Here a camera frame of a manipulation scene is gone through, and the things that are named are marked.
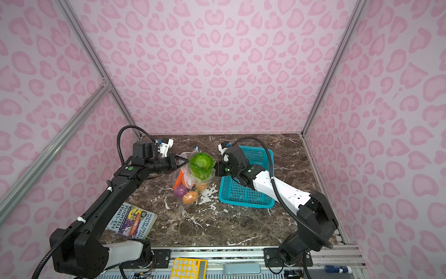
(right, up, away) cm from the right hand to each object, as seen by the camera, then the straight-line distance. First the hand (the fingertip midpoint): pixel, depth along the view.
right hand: (214, 164), depth 80 cm
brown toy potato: (-12, -17, +6) cm, 22 cm away
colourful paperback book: (-39, -27, +2) cm, 47 cm away
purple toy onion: (-17, -14, +7) cm, 23 cm away
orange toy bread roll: (-7, -12, +9) cm, 17 cm away
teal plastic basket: (+9, -17, +13) cm, 23 cm away
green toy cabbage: (-6, 0, 0) cm, 6 cm away
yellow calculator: (-9, -41, -10) cm, 43 cm away
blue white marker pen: (+50, -41, -11) cm, 65 cm away
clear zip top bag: (-9, -5, -5) cm, 11 cm away
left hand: (-11, +3, -4) cm, 12 cm away
